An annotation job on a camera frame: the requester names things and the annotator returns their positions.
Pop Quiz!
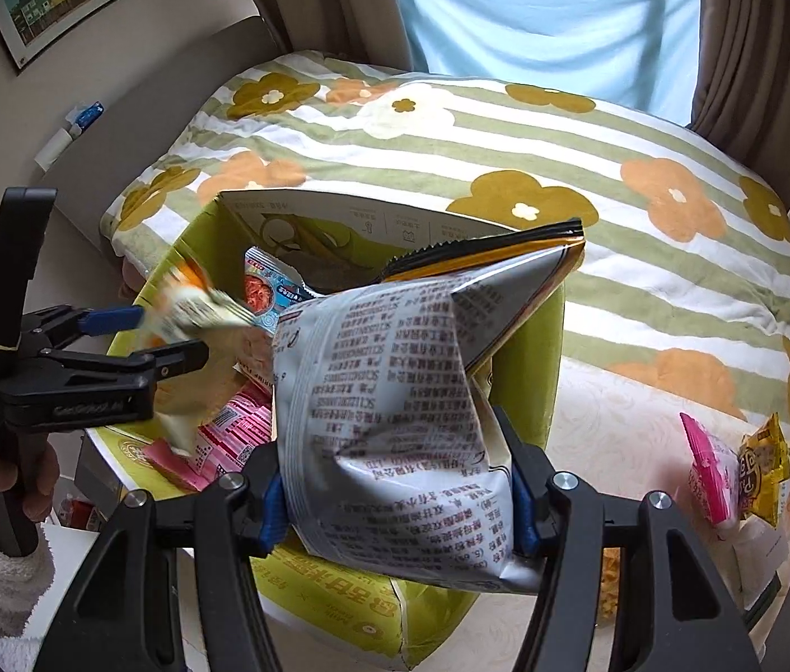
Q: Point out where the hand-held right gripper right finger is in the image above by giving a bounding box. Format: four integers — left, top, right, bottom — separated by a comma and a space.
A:
493, 406, 763, 672

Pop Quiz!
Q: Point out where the gold snack packet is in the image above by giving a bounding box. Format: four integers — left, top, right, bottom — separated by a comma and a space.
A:
737, 412, 786, 529

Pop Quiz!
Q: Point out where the yellow-green cardboard box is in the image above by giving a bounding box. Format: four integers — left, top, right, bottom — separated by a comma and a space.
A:
83, 189, 567, 672

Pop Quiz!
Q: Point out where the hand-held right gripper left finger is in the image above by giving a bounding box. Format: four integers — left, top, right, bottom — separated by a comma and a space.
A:
34, 437, 291, 672

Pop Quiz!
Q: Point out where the orange chips packet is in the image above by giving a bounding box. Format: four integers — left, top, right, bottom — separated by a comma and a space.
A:
596, 544, 649, 626

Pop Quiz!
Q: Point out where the red blue snack packet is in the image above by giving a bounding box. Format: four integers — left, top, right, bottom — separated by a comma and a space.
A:
244, 247, 315, 333

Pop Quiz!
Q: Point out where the pink striped snack packet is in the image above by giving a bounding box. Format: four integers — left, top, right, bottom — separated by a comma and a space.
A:
195, 385, 277, 480

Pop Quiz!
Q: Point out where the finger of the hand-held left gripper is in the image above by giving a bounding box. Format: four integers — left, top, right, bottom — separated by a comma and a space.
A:
22, 304, 146, 351
43, 338, 212, 394

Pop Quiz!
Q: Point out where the person's left hand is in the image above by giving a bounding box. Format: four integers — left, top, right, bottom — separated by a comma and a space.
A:
0, 442, 61, 526

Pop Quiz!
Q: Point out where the yellow white snack packet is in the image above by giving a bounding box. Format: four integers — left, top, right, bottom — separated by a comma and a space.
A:
143, 269, 259, 459

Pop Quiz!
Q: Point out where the floral striped blanket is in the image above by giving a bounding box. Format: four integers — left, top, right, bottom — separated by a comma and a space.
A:
101, 49, 790, 459

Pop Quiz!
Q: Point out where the plain pink snack packet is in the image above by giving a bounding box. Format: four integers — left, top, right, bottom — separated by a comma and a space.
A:
143, 437, 210, 494

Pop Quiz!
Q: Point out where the blue white bottle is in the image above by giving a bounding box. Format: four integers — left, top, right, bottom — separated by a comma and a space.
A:
66, 101, 105, 137

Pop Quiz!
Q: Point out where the large silver snack bag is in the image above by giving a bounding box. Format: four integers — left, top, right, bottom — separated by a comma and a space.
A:
272, 219, 586, 596

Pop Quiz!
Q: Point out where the light blue cloth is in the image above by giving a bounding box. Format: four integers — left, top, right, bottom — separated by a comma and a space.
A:
387, 0, 704, 127

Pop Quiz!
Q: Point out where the grey headboard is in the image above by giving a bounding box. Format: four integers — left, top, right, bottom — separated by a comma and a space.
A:
31, 14, 284, 239

